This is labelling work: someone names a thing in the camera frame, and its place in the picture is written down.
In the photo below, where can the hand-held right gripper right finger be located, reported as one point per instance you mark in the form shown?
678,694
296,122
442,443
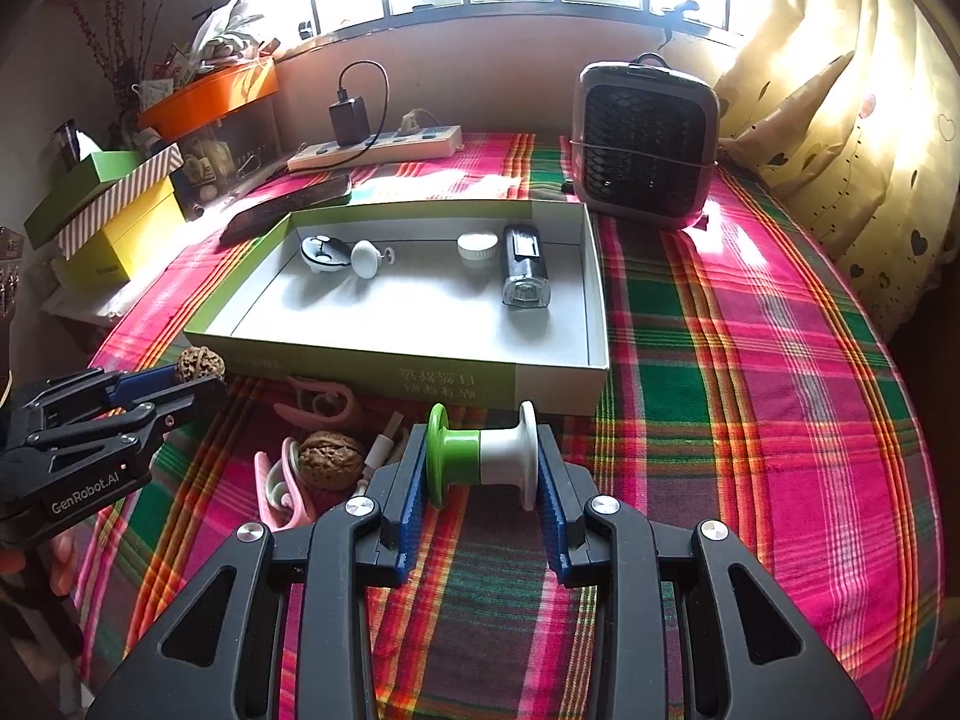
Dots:
551,517

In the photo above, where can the white power strip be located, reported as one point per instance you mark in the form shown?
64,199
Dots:
420,144

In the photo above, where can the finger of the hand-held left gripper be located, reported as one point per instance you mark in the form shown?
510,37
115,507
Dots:
142,384
191,397

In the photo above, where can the orange box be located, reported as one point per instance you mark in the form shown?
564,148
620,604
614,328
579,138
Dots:
210,94

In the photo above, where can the black oval magnet holder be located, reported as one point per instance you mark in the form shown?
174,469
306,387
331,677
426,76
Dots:
322,255

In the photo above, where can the white round cap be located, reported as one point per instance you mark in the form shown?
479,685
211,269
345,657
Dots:
478,244

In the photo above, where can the pile of papers and plants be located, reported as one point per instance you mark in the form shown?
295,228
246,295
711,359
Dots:
225,34

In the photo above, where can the green cardboard box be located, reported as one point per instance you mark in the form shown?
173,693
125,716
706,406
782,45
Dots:
420,315

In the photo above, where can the green and white spool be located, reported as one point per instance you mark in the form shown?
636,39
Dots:
487,457

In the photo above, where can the yellow box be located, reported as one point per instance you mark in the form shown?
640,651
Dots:
135,232

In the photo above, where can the striped box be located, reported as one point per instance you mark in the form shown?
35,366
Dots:
120,202

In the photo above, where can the clear display case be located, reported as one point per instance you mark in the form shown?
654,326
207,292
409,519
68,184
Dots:
232,142

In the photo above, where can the dark cup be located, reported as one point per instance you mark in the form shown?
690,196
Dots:
67,142

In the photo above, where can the black flat case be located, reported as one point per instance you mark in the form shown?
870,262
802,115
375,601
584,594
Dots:
285,208

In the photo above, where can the cream curtain with hearts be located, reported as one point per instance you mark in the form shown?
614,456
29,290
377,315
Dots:
862,90

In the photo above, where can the white plug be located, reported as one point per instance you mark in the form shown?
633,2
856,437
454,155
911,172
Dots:
411,124

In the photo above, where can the pink winder with white earphones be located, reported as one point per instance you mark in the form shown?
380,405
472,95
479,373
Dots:
296,514

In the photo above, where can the grey fan heater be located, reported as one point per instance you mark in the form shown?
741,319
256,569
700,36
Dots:
645,142

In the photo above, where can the dried flower branches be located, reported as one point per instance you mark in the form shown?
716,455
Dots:
105,37

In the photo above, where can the small wrinkled walnut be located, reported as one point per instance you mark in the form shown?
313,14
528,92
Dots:
330,454

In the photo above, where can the pink green plaid tablecloth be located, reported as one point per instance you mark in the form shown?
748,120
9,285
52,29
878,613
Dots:
750,390

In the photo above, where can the large wrinkled walnut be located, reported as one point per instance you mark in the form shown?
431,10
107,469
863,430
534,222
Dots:
196,361

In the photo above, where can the green box lid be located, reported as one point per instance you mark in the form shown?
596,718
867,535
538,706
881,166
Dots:
112,165

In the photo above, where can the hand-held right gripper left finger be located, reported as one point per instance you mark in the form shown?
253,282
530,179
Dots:
409,510

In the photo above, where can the black clear bottle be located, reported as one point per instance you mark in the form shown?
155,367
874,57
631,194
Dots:
525,262

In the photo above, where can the white round knob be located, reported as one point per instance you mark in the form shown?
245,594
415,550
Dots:
367,259

